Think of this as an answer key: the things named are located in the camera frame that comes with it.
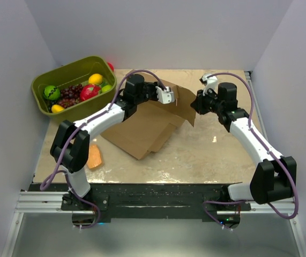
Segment yellow toy lemon back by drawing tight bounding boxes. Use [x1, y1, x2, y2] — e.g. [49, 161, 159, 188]
[88, 73, 103, 85]

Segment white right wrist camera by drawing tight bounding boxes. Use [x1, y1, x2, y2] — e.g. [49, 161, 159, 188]
[199, 73, 218, 96]

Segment red ball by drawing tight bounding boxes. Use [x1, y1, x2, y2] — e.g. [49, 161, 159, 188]
[107, 62, 114, 72]

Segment yellow toy lemon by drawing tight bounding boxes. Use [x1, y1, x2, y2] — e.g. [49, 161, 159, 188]
[51, 104, 64, 114]
[88, 73, 103, 85]

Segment green toy ball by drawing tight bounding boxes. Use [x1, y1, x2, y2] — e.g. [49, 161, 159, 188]
[43, 86, 61, 101]

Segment yellow toy lemon front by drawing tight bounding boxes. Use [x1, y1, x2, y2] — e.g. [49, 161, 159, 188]
[51, 104, 64, 114]

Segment red dragon fruit toy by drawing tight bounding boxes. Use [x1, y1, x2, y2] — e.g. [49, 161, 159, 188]
[80, 84, 101, 101]

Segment orange sponge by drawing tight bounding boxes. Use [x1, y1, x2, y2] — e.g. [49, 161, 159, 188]
[87, 144, 103, 169]

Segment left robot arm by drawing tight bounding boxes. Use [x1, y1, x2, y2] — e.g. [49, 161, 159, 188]
[40, 71, 166, 210]

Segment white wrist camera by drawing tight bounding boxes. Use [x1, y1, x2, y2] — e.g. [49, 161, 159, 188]
[199, 73, 218, 96]
[156, 86, 175, 104]

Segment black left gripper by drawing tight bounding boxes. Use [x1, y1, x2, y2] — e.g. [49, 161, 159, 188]
[135, 82, 163, 105]

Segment green plastic bin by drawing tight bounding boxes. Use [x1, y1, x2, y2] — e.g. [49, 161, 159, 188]
[31, 56, 117, 124]

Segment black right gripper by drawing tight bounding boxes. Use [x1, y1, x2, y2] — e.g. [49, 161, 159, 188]
[190, 87, 223, 116]

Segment aluminium frame rail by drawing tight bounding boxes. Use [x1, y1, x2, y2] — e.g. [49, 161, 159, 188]
[244, 71, 306, 256]

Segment purple toy grapes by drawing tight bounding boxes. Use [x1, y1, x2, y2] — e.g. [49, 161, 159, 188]
[57, 84, 83, 109]

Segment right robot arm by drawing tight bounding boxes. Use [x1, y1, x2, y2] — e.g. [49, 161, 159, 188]
[190, 82, 297, 210]

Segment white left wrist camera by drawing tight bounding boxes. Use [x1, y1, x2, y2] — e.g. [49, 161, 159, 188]
[156, 86, 175, 104]

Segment green toy lime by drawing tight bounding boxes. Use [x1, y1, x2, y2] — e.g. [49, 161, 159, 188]
[101, 85, 112, 93]

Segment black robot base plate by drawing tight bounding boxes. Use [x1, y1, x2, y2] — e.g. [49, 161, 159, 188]
[28, 183, 251, 229]

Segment brown cardboard box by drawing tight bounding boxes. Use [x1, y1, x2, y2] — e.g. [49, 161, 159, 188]
[101, 80, 196, 160]

